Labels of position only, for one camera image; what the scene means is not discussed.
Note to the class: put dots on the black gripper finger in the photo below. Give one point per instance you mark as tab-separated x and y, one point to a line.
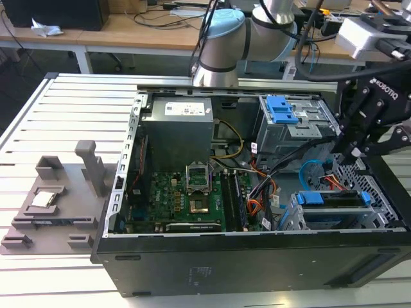
356	128
385	144

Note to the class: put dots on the hard disk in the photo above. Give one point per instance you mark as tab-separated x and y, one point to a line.
309	198

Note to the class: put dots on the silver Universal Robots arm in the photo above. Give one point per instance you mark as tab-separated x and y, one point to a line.
221	48

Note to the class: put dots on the metal disk bay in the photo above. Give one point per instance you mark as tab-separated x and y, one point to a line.
380	219

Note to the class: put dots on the black RAM slot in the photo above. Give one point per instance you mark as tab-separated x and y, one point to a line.
226	205

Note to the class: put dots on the blue plastic drive latch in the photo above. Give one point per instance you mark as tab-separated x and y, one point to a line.
279	110

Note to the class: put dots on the metal drive cage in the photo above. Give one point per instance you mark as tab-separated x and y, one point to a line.
276	138

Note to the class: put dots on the black cube motor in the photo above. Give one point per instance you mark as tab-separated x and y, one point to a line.
328	28

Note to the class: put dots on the small yellow tool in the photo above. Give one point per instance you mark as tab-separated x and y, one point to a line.
325	12

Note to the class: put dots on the RAM stick with chips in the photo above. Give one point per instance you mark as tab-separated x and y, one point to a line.
241	205

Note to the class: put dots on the CPU socket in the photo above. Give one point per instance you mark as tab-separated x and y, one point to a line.
199	206

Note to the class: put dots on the grey power supply unit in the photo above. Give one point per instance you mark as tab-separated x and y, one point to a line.
180	134

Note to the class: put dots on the black open PC case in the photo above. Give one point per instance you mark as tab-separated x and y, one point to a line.
224	266

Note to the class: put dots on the black graphics card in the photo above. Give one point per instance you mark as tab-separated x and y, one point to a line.
192	227

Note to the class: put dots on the green motherboard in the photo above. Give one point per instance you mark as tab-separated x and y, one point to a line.
167	199

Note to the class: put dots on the white paper sheets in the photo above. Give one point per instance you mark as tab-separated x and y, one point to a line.
186	12

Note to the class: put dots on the black case fan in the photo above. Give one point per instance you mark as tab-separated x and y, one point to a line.
143	160

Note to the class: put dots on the wooden desk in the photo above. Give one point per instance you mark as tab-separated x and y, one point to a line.
128	35

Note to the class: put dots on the grey parts rack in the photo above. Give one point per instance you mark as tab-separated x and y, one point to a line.
77	199

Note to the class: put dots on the silver CPU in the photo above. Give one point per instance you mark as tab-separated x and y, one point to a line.
45	199

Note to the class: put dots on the black box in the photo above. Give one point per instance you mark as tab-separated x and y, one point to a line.
57	13

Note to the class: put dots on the dark RAM stick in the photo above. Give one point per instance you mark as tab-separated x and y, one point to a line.
48	222

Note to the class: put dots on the crumpled white paper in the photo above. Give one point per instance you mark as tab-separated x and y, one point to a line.
46	29

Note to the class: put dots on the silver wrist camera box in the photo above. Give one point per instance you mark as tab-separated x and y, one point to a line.
359	35

